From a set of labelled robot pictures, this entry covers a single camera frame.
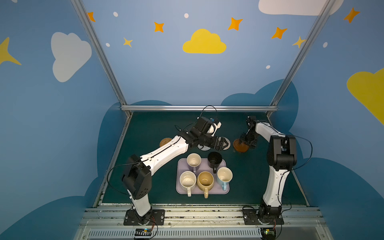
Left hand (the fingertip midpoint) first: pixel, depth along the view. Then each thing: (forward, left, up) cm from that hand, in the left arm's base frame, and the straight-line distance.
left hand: (220, 140), depth 79 cm
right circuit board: (-39, -24, -25) cm, 52 cm away
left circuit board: (-39, +39, -26) cm, 61 cm away
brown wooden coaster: (+9, -18, -22) cm, 29 cm away
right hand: (+12, -21, -20) cm, 31 cm away
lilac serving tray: (-5, +21, -22) cm, 31 cm away
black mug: (-2, +1, -17) cm, 17 cm away
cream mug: (-14, +17, -21) cm, 31 cm away
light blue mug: (-11, -4, -20) cm, 24 cm away
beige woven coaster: (-4, -3, +2) cm, 6 cm away
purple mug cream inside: (-3, +14, -18) cm, 23 cm away
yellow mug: (-14, +7, -21) cm, 27 cm away
